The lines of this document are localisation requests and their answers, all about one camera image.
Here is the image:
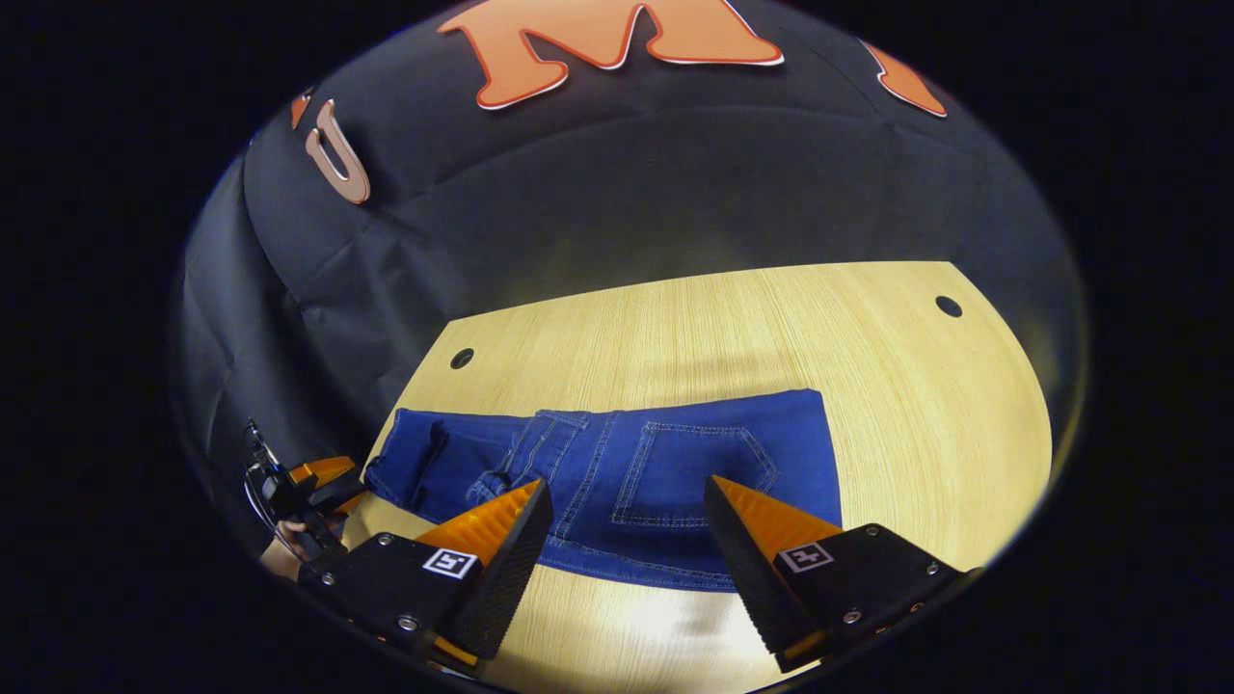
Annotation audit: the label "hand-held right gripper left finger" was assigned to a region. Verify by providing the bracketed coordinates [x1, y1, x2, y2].
[297, 477, 555, 673]

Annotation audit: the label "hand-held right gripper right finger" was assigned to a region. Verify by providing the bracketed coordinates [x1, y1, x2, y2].
[703, 474, 982, 675]

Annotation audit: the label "blue denim jeans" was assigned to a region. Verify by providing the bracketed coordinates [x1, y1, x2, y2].
[362, 388, 845, 592]

